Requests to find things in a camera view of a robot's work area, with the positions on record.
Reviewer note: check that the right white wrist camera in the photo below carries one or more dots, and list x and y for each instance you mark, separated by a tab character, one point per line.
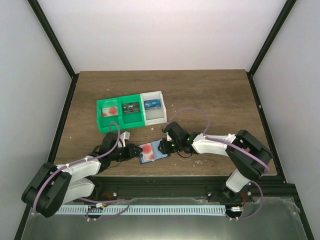
168	138

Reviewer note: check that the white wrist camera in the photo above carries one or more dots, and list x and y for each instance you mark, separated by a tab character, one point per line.
168	138
125	136

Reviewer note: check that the light blue slotted cable duct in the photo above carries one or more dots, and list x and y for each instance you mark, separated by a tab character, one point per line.
150	210

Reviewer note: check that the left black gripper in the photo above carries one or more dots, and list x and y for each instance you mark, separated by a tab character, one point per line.
131	153

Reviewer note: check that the left black frame post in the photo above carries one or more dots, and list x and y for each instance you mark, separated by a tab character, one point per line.
44	22

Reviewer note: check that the red card in sleeve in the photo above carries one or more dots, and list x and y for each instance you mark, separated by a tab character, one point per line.
147	155

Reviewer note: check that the right black frame post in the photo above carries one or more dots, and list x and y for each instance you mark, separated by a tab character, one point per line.
279	22

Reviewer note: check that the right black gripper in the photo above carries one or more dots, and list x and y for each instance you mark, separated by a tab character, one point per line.
165	149

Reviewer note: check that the black frame post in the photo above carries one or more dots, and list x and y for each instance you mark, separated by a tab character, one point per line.
44	22
279	22

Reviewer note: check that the black card stack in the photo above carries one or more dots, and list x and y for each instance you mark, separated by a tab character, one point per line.
131	107

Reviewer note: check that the red white card stack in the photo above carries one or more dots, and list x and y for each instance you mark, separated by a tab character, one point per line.
109	111

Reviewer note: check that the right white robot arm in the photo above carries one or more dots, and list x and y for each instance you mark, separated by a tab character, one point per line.
247	153

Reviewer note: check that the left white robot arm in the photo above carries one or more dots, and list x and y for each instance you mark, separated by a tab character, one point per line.
55	185

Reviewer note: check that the white translucent bin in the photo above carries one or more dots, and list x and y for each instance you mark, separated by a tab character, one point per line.
155	116

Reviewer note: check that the blue card stack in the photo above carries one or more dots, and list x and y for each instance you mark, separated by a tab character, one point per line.
152	104

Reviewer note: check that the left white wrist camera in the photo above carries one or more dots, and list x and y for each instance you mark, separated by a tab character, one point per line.
125	136

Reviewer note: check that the green bin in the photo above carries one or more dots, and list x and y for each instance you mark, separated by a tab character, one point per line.
107	124
131	120

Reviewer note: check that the blue card holder wallet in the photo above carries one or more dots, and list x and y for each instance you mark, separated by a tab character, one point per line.
157	154

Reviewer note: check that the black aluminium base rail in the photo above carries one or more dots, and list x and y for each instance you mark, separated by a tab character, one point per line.
130	187

